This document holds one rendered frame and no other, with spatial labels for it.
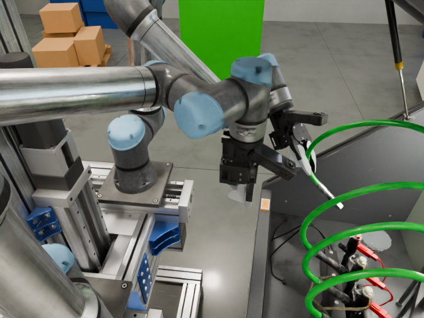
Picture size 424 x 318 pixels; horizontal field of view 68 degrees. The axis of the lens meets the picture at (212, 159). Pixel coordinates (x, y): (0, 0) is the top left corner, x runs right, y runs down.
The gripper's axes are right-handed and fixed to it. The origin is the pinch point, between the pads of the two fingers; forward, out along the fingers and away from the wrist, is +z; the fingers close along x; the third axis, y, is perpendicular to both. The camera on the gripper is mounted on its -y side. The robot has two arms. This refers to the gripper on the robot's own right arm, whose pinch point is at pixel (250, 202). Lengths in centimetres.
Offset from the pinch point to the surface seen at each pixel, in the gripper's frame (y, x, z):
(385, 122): -27.7, -12.4, -18.9
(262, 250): -5.0, -7.4, 27.8
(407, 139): -45, -36, -1
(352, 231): -20.1, 11.8, -8.4
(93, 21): 353, -530, 108
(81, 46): 250, -320, 82
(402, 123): -30.9, -11.2, -19.6
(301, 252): -19.5, -18.3, 39.7
